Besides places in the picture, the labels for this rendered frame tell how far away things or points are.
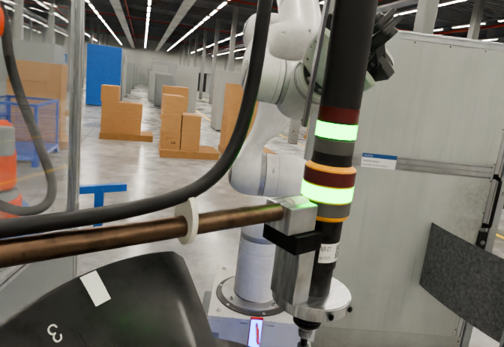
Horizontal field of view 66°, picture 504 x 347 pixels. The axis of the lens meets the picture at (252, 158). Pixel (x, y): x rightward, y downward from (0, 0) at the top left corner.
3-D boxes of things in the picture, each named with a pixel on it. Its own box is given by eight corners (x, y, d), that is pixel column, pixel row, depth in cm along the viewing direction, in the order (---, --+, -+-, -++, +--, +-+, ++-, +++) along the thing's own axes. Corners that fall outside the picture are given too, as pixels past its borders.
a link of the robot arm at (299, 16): (253, -23, 78) (247, 65, 58) (326, -3, 81) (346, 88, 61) (242, 17, 85) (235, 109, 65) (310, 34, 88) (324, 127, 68)
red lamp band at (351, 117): (340, 124, 30) (342, 108, 29) (308, 118, 32) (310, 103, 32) (366, 124, 32) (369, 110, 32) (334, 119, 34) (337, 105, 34)
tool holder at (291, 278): (293, 341, 29) (311, 218, 27) (238, 295, 34) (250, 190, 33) (365, 309, 35) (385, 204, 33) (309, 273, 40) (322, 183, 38)
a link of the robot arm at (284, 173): (239, 225, 116) (248, 148, 111) (300, 231, 117) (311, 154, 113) (241, 242, 104) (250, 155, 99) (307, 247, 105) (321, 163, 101)
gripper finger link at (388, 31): (369, 37, 47) (400, 11, 41) (387, 56, 47) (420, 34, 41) (352, 53, 46) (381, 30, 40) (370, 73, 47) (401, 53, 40)
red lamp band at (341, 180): (331, 189, 30) (333, 174, 30) (292, 176, 33) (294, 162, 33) (364, 186, 33) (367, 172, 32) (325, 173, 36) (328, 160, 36)
